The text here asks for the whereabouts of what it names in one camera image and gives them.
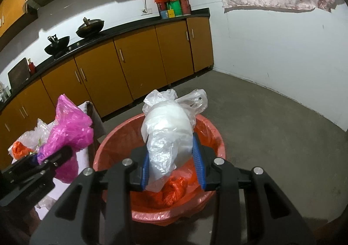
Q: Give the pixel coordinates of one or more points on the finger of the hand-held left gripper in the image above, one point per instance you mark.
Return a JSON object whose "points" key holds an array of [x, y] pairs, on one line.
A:
{"points": [[61, 155]]}

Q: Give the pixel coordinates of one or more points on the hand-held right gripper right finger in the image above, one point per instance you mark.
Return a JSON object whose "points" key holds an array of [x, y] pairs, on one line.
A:
{"points": [[199, 164]]}

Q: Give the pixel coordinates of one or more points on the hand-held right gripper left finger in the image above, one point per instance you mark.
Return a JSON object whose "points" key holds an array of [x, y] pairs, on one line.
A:
{"points": [[145, 170]]}

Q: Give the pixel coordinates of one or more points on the pink plastic bag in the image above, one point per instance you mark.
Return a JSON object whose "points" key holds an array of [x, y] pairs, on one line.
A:
{"points": [[68, 128]]}

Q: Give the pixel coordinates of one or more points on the orange plastic bag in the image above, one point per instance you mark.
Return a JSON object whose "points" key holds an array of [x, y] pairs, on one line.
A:
{"points": [[20, 150], [174, 190]]}

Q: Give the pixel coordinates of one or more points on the clear bubble wrap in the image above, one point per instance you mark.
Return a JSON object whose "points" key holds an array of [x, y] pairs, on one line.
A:
{"points": [[38, 132]]}

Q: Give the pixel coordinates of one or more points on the red lined waste bin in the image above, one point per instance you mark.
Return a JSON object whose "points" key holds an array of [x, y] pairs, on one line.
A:
{"points": [[122, 136]]}

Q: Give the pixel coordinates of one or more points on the white plastic bag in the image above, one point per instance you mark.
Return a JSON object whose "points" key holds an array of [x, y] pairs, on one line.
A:
{"points": [[168, 130]]}

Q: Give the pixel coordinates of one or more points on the clear glass jars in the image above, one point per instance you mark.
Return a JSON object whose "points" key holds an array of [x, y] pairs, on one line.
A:
{"points": [[4, 92]]}

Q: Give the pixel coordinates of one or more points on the small red bottle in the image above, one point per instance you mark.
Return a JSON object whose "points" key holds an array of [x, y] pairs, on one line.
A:
{"points": [[32, 68]]}

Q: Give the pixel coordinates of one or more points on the dark brown cutting board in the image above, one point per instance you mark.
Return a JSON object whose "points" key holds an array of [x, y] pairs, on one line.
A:
{"points": [[19, 73]]}

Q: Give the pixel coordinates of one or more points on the yellow-brown base cabinets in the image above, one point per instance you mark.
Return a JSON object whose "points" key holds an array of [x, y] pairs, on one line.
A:
{"points": [[141, 65]]}

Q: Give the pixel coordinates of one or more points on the black lidded wok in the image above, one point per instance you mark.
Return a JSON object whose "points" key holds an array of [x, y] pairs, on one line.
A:
{"points": [[90, 28], [57, 45]]}

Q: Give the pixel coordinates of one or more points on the black kitchen countertop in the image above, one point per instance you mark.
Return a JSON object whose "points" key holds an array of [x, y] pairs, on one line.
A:
{"points": [[122, 33]]}

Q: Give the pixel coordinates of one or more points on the blue box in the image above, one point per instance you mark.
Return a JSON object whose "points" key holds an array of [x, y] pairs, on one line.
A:
{"points": [[164, 14]]}

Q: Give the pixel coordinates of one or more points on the green box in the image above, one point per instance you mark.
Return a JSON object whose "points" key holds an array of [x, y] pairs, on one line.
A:
{"points": [[176, 6]]}

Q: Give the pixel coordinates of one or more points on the red canister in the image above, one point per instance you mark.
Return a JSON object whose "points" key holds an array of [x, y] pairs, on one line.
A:
{"points": [[186, 5]]}

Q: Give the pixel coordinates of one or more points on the wall socket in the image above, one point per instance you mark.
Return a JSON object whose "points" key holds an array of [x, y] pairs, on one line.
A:
{"points": [[145, 11]]}

